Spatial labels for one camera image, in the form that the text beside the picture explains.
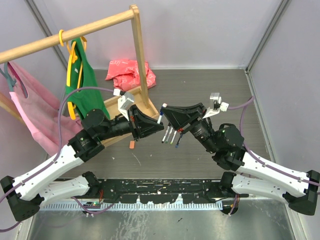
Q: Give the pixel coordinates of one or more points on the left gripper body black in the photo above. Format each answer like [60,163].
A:
[133,118]

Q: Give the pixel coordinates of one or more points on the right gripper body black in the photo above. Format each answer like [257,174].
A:
[200,129]

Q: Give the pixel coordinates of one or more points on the long white green pen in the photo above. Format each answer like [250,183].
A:
[168,135]

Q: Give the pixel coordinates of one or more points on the white pen green tip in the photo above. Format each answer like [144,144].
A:
[173,137]

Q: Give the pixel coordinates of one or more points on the blue pen cap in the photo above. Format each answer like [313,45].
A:
[164,105]

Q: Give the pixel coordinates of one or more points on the white pen black tip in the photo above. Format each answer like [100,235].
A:
[165,134]

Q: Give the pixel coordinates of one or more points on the blue pen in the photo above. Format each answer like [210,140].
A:
[179,140]

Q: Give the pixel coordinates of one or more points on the orange eraser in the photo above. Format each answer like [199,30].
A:
[132,144]

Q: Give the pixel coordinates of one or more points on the short white pen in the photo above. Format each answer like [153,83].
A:
[159,119]

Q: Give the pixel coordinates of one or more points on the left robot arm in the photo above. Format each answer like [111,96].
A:
[35,189]

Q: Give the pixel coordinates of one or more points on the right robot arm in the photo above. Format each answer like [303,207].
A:
[245,171]

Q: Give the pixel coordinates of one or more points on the red patterned cloth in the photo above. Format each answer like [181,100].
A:
[124,73]

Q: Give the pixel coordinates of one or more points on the green tank top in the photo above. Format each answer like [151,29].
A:
[80,74]

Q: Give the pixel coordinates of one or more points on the pink shirt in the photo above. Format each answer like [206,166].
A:
[37,106]

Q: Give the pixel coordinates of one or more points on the grey blue hanger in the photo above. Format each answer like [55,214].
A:
[12,78]

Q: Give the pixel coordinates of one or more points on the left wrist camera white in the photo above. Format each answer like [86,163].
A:
[124,102]

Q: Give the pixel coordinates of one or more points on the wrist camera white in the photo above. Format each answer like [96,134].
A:
[216,105]
[124,102]

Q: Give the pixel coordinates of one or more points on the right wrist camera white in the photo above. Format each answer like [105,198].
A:
[216,105]

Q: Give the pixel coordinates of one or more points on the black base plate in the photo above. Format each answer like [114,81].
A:
[159,191]

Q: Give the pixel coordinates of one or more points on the white cable duct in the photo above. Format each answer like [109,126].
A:
[176,206]

